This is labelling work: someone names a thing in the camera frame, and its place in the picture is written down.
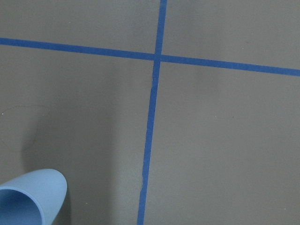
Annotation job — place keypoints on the light blue plastic cup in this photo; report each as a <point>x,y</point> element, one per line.
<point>34,198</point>

